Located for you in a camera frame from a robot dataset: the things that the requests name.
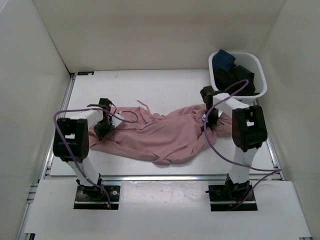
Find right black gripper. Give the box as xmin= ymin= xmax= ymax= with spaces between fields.
xmin=201 ymin=106 xmax=223 ymax=129

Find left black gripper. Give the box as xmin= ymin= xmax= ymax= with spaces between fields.
xmin=93 ymin=118 xmax=116 ymax=140

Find pink trousers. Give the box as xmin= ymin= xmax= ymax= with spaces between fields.
xmin=89 ymin=103 xmax=232 ymax=165

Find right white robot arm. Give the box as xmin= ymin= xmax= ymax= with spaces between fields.
xmin=200 ymin=86 xmax=268 ymax=200

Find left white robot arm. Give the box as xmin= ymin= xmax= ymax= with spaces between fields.
xmin=53 ymin=98 xmax=116 ymax=200

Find black garment in basket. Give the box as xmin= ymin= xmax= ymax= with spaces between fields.
xmin=213 ymin=65 xmax=259 ymax=96

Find dark blue folded garment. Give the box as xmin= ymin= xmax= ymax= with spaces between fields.
xmin=212 ymin=49 xmax=252 ymax=74

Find black label sticker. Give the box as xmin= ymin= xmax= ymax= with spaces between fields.
xmin=77 ymin=71 xmax=95 ymax=76

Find white plastic laundry basket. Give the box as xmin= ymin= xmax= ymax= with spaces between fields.
xmin=208 ymin=51 xmax=268 ymax=105

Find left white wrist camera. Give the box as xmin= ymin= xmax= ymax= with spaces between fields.
xmin=111 ymin=113 xmax=125 ymax=128

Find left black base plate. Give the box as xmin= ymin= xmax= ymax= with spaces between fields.
xmin=73 ymin=185 xmax=121 ymax=210

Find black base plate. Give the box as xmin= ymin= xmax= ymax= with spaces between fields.
xmin=205 ymin=185 xmax=258 ymax=212
xmin=73 ymin=185 xmax=121 ymax=210

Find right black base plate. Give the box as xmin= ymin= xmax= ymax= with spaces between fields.
xmin=205 ymin=185 xmax=258 ymax=212

